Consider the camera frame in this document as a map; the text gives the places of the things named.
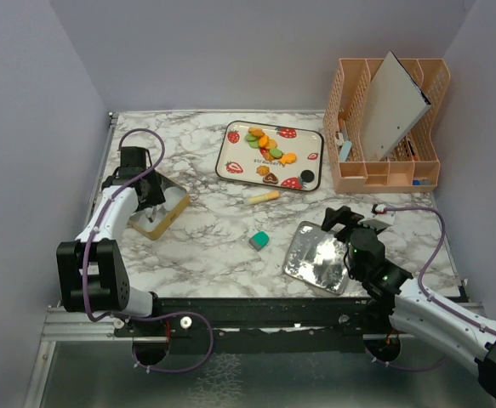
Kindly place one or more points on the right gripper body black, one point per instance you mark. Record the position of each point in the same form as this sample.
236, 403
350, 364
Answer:
344, 234

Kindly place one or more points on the yellow orange highlighter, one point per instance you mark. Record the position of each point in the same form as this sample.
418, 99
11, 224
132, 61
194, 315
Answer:
268, 196

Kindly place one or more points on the brown heart cookie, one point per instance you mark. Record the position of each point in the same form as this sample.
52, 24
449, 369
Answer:
270, 178

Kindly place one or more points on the green grey eraser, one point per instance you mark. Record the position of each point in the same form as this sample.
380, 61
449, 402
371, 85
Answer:
259, 240

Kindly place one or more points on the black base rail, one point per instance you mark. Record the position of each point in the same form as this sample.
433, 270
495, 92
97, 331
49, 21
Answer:
257, 325

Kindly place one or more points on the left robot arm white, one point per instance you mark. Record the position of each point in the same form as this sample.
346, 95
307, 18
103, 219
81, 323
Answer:
92, 273

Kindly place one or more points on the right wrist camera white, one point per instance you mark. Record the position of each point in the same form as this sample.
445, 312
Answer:
379, 219

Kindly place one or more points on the orange flower cookie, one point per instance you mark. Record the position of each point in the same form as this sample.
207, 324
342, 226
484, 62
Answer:
263, 170

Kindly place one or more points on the light blue eraser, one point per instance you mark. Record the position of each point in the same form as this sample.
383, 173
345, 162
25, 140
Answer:
345, 150

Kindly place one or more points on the black sandwich cookie right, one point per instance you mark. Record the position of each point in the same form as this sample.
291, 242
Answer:
307, 176

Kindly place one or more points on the white paper cup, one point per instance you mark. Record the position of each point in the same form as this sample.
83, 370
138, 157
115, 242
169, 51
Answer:
173, 196

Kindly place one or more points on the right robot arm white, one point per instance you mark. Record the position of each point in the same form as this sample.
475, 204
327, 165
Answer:
406, 302

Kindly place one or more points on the cookie pile orange green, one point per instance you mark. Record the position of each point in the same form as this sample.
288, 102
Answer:
257, 138

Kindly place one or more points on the green macaron cookie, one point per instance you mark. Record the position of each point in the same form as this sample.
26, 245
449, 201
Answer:
275, 153

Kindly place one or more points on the orange fish cookie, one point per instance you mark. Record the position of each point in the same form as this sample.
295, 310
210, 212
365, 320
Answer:
288, 158

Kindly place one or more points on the silver tin lid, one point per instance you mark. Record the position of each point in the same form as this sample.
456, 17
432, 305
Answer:
316, 257

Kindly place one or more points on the strawberry pattern tray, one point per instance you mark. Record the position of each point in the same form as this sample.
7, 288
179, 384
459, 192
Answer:
237, 160

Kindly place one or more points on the grey white board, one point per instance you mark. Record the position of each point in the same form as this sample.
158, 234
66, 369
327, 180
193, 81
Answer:
394, 104

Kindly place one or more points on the gold cookie tin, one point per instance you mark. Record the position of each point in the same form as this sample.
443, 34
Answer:
154, 231

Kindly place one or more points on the peach desk organizer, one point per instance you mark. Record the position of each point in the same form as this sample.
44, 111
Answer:
412, 166

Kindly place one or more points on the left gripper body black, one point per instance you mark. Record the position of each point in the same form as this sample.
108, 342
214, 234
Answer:
155, 195

